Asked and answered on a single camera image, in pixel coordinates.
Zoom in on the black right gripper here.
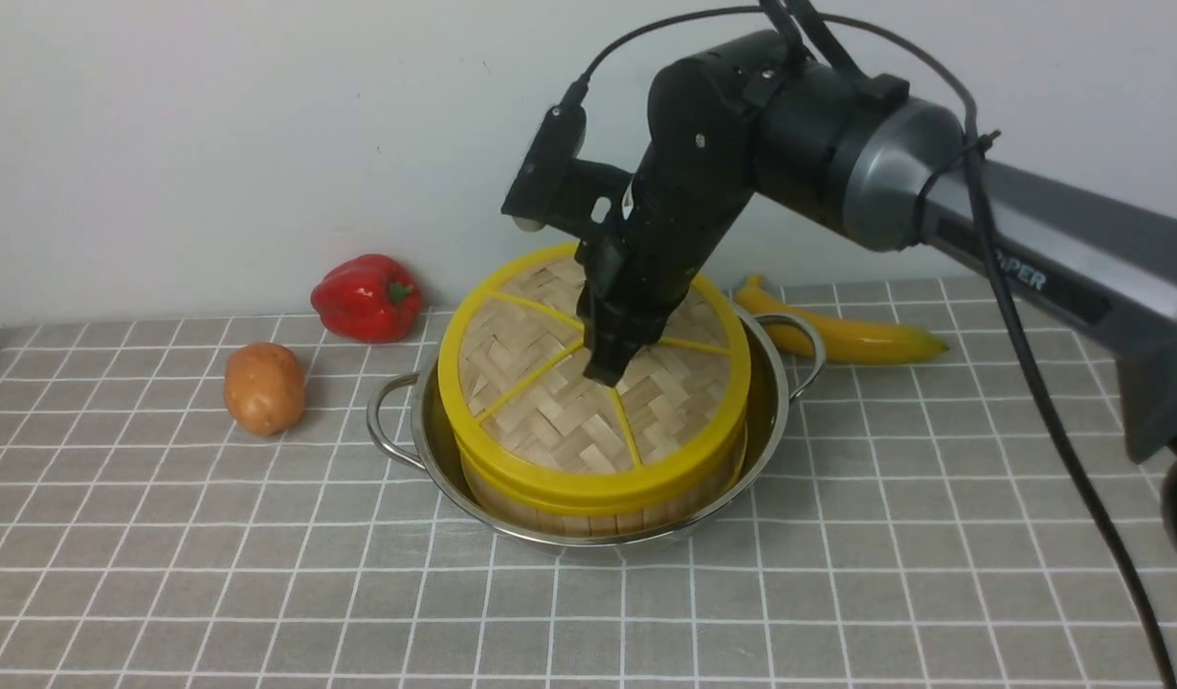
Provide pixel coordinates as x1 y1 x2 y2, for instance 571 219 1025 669
577 29 787 387

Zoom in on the yellow bamboo steamer lid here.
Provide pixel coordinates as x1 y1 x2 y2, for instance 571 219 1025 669
435 243 753 515

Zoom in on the yellow bamboo steamer basket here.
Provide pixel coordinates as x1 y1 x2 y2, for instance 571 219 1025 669
461 433 747 537

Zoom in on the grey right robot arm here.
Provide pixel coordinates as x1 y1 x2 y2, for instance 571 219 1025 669
576 31 1177 550

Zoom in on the stainless steel pot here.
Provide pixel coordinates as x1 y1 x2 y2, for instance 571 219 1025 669
365 306 826 564

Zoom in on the yellow banana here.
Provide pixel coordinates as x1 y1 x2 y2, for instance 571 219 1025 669
734 274 950 366

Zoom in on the red bell pepper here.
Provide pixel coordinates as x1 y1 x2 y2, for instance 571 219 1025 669
310 254 424 345

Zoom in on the brown potato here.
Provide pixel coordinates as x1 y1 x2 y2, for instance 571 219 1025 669
224 342 307 437

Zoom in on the grey checked tablecloth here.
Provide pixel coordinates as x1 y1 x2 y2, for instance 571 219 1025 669
0 278 1159 688

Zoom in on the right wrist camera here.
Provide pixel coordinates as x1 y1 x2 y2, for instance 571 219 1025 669
500 77 632 241

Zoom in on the black right camera cable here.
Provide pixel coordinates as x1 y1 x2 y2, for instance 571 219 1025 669
560 0 1177 689

